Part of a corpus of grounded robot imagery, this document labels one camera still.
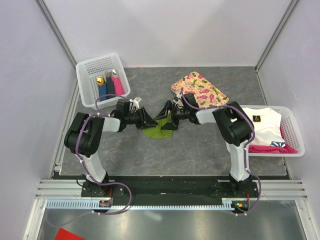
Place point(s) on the gold spoon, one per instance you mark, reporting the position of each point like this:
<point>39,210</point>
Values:
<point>100,80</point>

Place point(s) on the green paper napkin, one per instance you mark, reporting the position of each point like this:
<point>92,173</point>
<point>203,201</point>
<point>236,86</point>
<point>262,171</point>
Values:
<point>157,132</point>

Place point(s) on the pink folded garment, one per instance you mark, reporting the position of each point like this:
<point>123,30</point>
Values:
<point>270,149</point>

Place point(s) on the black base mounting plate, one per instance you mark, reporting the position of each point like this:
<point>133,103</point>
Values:
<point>162,190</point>

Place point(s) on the red sheet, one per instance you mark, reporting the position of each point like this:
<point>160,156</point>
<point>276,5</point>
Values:
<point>63,234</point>

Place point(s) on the pink rolled napkin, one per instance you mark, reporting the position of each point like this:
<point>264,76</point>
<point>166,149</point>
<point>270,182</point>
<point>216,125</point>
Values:
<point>118,88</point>

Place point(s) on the grey slotted cable duct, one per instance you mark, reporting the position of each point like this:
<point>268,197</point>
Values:
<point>100,205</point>

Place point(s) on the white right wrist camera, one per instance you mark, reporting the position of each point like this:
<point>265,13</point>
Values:
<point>177,100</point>

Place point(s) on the aluminium rail profile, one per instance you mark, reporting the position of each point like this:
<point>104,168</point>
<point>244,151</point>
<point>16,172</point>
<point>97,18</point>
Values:
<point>271,190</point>

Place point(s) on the white laundry basket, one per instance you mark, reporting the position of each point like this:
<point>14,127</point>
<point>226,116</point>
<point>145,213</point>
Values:
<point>290,129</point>

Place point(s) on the blue rolled napkin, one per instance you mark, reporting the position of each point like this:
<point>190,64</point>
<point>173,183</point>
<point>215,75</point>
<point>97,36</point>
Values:
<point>102,91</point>

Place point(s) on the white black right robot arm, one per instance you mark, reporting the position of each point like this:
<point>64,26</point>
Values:
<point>236,129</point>

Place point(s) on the white folded t-shirt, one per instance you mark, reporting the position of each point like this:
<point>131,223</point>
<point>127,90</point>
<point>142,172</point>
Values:
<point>267,123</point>

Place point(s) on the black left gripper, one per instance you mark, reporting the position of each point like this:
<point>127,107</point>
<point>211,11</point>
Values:
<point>147,119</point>

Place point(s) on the white perforated plastic basket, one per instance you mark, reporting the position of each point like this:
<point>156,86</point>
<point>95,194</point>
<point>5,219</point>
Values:
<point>87,72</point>

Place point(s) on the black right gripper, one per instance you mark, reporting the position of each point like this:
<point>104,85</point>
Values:
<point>164,113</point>

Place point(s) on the dark grey rolled napkin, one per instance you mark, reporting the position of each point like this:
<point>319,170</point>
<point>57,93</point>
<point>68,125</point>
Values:
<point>110,87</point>

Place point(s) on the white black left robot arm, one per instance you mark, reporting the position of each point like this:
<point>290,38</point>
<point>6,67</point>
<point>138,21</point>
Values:
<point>84,136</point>

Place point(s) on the floral rectangular tray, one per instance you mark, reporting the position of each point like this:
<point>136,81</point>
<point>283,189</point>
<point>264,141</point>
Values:
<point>205,93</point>

